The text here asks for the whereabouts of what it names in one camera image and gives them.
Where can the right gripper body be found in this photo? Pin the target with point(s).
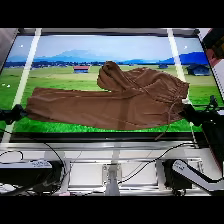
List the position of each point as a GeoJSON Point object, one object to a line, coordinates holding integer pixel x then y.
{"type": "Point", "coordinates": [191, 116]}

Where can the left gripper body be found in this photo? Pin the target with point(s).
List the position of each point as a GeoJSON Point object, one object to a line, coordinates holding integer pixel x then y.
{"type": "Point", "coordinates": [18, 113]}

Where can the brown pants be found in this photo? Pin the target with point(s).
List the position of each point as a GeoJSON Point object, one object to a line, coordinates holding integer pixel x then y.
{"type": "Point", "coordinates": [100, 110]}

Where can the black garment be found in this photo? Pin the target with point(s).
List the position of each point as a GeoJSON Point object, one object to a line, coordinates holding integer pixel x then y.
{"type": "Point", "coordinates": [215, 143]}

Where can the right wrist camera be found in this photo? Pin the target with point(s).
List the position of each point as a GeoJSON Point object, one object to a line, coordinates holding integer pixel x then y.
{"type": "Point", "coordinates": [212, 101]}

